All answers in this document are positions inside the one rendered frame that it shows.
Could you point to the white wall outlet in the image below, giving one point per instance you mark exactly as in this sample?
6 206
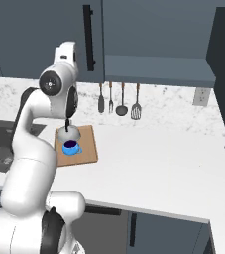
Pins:
201 96

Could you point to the dark blue base cabinet door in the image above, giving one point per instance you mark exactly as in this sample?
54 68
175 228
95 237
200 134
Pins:
170 234

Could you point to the hanging metal fork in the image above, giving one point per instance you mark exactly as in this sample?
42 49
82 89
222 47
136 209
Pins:
110 101

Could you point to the hanging dark spoon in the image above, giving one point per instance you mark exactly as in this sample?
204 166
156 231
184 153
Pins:
100 104

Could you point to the hanging dark ladle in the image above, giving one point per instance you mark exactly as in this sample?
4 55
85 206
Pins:
121 109

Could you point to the hanging slotted spatula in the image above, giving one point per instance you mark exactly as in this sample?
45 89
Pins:
136 110

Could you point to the blue mug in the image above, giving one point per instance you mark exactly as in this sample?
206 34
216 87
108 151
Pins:
71 149

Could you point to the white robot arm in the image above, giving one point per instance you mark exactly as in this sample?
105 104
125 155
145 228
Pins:
28 172

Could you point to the grey drawer front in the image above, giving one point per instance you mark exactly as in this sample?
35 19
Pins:
100 234

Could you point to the dark blue wall cabinet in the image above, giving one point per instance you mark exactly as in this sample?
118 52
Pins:
157 69

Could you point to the wooden tray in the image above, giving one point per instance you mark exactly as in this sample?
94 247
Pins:
86 149

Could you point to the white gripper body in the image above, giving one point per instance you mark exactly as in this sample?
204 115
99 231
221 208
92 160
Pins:
67 48

